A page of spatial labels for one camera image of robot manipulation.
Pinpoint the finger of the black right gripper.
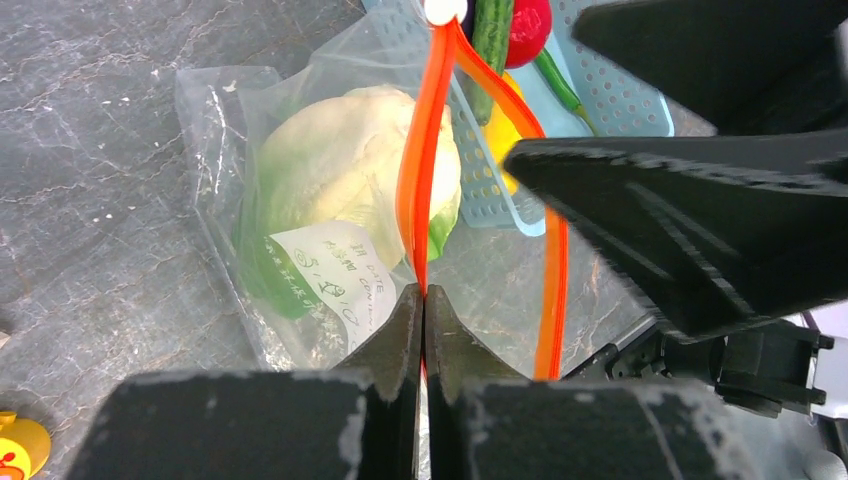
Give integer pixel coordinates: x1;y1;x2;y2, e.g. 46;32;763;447
504;129;847;342
572;1;847;135

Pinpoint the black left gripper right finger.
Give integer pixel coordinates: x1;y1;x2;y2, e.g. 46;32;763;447
423;285;762;479

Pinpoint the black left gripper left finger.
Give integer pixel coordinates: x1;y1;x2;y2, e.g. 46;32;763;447
68;284;424;479

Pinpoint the light blue plastic basket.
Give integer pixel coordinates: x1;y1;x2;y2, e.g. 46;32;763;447
353;1;675;237

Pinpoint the red apple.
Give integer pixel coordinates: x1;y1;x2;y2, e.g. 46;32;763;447
505;0;553;69

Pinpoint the yellow bell pepper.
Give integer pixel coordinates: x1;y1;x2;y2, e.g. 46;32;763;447
481;103;522;196

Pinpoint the green white cabbage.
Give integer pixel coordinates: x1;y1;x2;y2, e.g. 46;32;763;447
235;84;463;321

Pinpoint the clear zip top bag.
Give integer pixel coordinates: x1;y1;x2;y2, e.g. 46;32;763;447
175;1;568;380

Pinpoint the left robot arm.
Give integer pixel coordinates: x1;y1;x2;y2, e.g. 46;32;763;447
68;285;847;479

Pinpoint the green chili pepper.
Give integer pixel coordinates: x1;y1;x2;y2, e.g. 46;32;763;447
533;48;599;136

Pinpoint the green cucumber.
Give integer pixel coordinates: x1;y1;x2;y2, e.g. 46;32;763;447
461;0;515;126

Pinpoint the yellow red toy disc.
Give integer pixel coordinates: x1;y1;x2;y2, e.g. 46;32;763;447
0;411;51;480

